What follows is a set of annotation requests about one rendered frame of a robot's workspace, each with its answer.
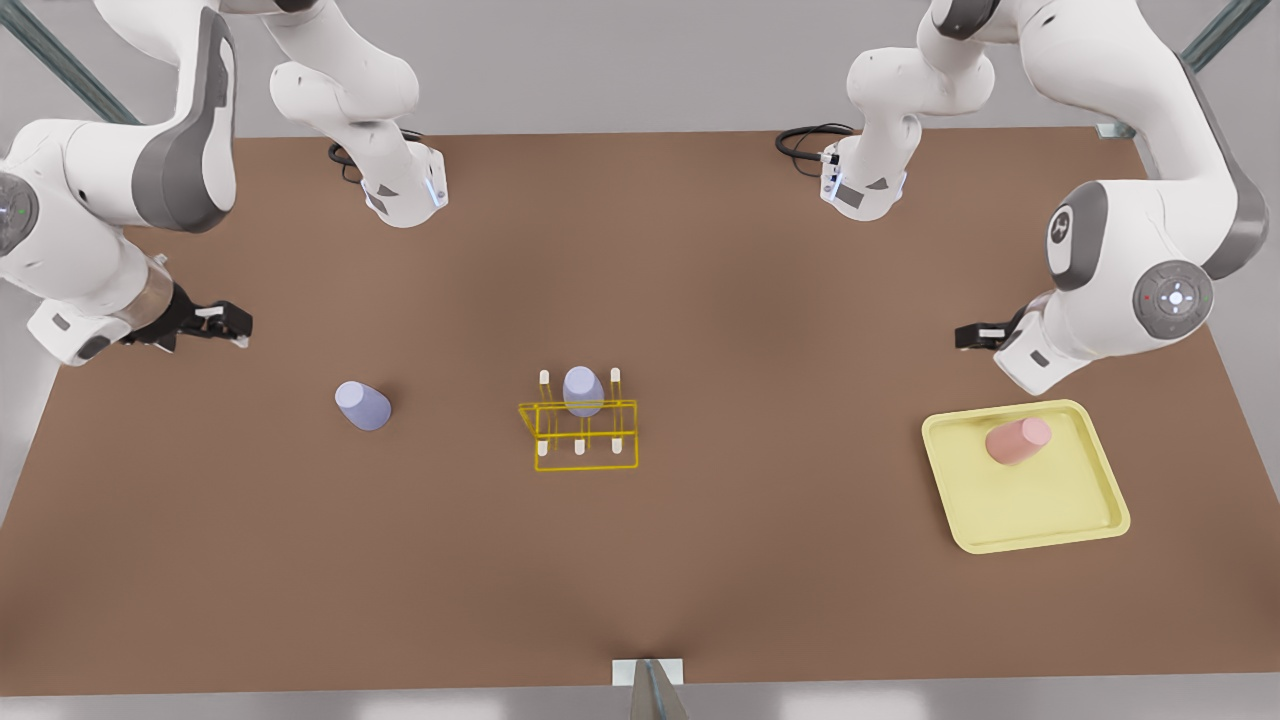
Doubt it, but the pink cup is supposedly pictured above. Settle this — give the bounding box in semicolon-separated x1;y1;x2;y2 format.
985;417;1054;467

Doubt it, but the lavender cup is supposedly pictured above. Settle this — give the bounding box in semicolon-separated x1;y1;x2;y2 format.
562;366;606;419
335;380;393;433

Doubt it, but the pale yellow tray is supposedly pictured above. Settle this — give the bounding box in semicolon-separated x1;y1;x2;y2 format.
920;399;1132;556

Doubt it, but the black cable loop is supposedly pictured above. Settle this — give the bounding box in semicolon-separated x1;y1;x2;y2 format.
327;128;427;187
775;123;857;182

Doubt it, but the silver frame post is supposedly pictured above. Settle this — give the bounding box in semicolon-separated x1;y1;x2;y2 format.
611;657;692;720
1094;0;1273;140
0;0;143;127

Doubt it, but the yellow wire cup rack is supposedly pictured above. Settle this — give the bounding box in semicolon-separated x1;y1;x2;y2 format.
517;368;640;473

